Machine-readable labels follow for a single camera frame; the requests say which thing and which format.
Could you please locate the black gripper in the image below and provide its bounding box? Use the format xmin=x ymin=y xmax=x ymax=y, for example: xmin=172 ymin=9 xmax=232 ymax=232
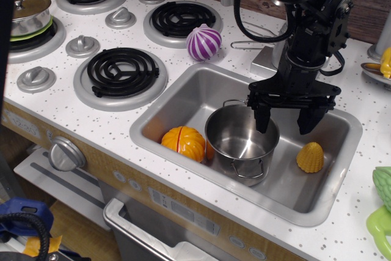
xmin=247 ymin=49 xmax=341 ymax=135

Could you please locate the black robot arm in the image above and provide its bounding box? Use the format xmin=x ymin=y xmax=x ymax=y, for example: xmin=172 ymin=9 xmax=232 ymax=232
xmin=247 ymin=0 xmax=353 ymax=134

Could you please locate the stainless steel pot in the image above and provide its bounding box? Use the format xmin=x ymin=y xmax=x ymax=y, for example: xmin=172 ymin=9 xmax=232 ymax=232
xmin=205 ymin=99 xmax=280 ymax=186

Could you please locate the silver sink basin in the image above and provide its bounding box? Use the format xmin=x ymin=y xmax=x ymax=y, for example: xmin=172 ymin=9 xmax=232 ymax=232
xmin=130 ymin=64 xmax=362 ymax=227

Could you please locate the small lidded steel pot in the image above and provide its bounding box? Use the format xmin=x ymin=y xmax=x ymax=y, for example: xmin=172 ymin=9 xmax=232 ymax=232
xmin=10 ymin=0 xmax=51 ymax=37

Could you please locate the green plate under pot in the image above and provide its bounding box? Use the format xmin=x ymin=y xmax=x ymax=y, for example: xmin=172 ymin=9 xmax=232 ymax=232
xmin=10 ymin=16 xmax=53 ymax=42

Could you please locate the yellow toy corn piece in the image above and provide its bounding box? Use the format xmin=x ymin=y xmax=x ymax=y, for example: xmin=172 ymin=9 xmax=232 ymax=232
xmin=296 ymin=142 xmax=324 ymax=174

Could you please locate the silver dish right edge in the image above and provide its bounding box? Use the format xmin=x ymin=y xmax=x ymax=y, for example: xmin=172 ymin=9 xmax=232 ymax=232
xmin=361 ymin=63 xmax=390 ymax=86

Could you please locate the orange toy pumpkin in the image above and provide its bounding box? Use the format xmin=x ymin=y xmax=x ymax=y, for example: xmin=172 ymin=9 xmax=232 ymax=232
xmin=161 ymin=126 xmax=206 ymax=163

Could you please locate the purple striped toy onion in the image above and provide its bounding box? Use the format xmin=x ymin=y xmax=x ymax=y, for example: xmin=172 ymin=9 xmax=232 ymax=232
xmin=186 ymin=24 xmax=222 ymax=61

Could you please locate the yellow toy on dish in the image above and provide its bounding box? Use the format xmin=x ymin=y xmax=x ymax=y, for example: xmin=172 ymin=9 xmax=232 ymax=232
xmin=365 ymin=47 xmax=391 ymax=79

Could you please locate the green toy vegetable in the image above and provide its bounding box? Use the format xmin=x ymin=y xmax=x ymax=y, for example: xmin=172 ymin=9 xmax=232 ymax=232
xmin=372 ymin=166 xmax=390 ymax=211

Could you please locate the light green toy utensil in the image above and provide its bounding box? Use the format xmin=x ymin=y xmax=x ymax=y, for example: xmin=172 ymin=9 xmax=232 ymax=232
xmin=366 ymin=205 xmax=390 ymax=260

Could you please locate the black burner back right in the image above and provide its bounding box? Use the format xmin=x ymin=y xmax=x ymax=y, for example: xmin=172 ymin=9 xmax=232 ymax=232
xmin=143 ymin=1 xmax=223 ymax=49

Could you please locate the black burner front right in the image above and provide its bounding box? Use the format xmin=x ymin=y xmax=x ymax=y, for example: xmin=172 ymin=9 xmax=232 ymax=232
xmin=73 ymin=48 xmax=168 ymax=112

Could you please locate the silver stove knob middle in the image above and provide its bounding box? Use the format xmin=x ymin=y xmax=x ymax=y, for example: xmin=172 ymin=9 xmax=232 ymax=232
xmin=105 ymin=7 xmax=137 ymax=29

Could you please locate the silver stove knob lower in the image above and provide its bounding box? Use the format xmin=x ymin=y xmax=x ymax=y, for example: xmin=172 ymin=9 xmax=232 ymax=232
xmin=65 ymin=35 xmax=100 ymax=58

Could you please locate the silver oven dial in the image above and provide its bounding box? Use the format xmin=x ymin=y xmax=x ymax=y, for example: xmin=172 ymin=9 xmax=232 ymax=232
xmin=48 ymin=136 xmax=87 ymax=172

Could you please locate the burner front left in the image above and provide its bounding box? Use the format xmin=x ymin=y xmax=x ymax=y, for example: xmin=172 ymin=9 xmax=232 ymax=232
xmin=8 ymin=17 xmax=66 ymax=64

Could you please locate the silver stove knob left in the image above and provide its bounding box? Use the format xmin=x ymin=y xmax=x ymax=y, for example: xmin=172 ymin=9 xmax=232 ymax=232
xmin=16 ymin=67 xmax=56 ymax=94

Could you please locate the blue clamp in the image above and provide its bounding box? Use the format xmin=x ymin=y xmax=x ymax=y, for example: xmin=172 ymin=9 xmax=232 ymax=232
xmin=1 ymin=197 xmax=54 ymax=242

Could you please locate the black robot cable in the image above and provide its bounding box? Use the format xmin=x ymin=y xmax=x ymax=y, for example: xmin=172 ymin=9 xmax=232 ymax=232
xmin=233 ymin=0 xmax=290 ymax=42

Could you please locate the wire pot handle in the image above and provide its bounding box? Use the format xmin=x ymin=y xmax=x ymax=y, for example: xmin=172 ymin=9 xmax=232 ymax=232
xmin=230 ymin=26 xmax=277 ymax=50

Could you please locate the silver faucet handle post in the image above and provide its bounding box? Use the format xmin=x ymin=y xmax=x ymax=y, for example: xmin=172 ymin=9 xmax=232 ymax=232
xmin=367 ymin=13 xmax=391 ymax=62

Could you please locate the silver oven door handle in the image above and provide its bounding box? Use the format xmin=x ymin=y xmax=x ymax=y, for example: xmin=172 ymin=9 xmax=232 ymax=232
xmin=103 ymin=198 xmax=196 ymax=261

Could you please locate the black braided cable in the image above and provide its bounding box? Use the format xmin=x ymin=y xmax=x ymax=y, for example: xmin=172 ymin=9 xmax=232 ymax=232
xmin=0 ymin=213 xmax=51 ymax=261

